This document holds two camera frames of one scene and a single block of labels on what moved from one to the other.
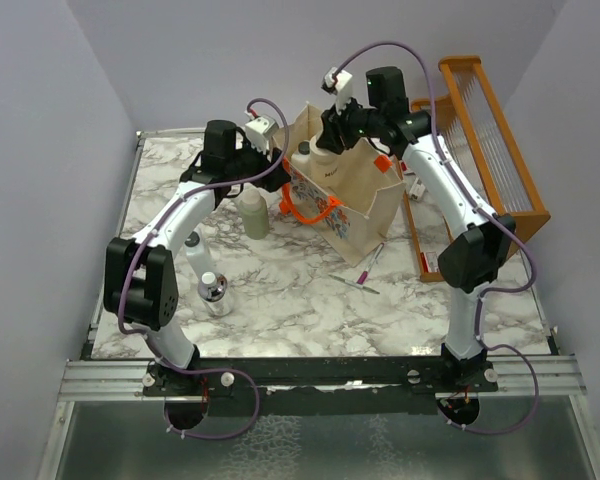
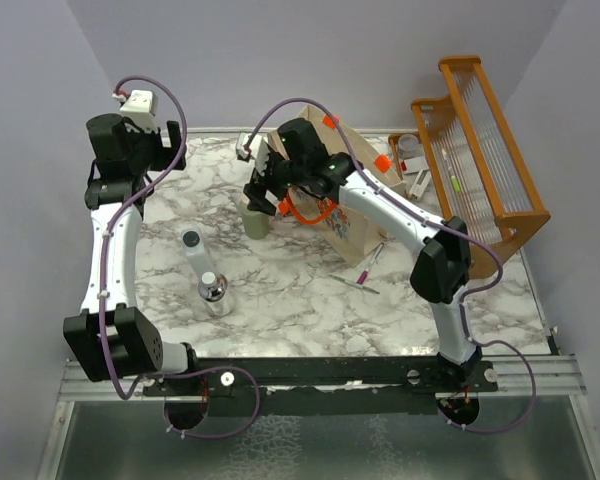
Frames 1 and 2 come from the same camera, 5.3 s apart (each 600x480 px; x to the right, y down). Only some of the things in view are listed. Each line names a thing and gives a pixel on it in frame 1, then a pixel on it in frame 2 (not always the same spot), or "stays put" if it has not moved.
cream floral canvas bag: x=353 y=215 stays put
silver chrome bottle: x=214 y=291 stays put
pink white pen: x=363 y=276 stays put
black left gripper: x=273 y=180 -> x=164 y=154
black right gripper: x=333 y=136 -> x=255 y=193
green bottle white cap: x=254 y=214 stays put
